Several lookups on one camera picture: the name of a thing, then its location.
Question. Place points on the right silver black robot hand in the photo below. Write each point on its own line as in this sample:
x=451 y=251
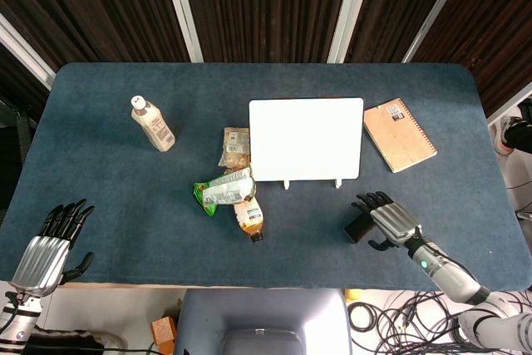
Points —
x=388 y=218

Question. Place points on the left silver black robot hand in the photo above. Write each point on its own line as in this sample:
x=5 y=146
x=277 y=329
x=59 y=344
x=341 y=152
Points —
x=39 y=261

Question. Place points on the black rectangular eraser block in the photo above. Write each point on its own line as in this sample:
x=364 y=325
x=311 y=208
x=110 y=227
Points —
x=358 y=228

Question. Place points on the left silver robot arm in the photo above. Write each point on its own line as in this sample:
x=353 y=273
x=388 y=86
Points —
x=17 y=321

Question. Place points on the white board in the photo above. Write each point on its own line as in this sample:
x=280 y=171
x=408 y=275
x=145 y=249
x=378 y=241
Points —
x=305 y=140

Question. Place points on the yellow round object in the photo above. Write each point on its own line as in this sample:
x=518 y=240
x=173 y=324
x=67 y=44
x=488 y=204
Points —
x=352 y=294

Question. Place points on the brown spiral notebook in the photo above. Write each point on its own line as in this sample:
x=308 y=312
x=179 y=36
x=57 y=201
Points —
x=399 y=134

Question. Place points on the blue table mat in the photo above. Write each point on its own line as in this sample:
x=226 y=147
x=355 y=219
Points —
x=124 y=205

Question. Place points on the amber tea bottle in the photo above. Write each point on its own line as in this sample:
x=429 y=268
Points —
x=249 y=215

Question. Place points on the white sneaker shoe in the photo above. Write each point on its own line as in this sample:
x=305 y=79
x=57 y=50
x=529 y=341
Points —
x=505 y=134

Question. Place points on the orange wooden block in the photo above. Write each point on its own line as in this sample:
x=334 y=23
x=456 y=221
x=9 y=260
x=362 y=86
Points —
x=164 y=332

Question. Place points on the grey robot torso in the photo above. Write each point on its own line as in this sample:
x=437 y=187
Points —
x=262 y=321

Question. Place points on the green white snack bag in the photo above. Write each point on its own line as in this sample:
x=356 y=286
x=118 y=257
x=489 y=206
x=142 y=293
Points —
x=224 y=190

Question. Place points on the clear brown snack packet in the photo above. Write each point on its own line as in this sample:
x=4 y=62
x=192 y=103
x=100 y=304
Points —
x=235 y=146

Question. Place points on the cream lotion bottle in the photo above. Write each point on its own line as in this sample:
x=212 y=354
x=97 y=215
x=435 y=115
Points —
x=153 y=126

